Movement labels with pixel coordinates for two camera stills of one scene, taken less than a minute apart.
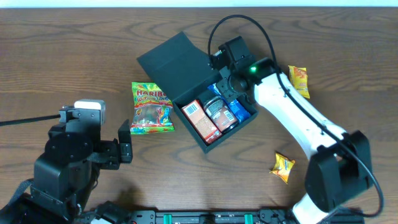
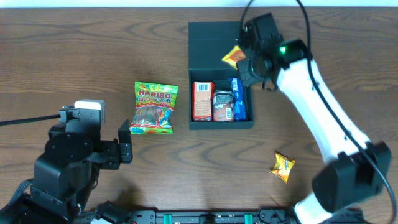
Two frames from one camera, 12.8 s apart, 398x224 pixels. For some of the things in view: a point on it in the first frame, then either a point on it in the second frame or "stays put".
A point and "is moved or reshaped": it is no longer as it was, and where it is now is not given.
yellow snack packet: (298, 76) is moved or reshaped
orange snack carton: (194, 112) -> (202, 93)
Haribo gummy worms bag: (152, 109) stays put
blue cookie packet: (240, 113) is moved or reshaped
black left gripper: (111, 152) stays put
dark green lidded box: (183, 70) -> (209, 42)
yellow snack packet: (282, 167) stays put
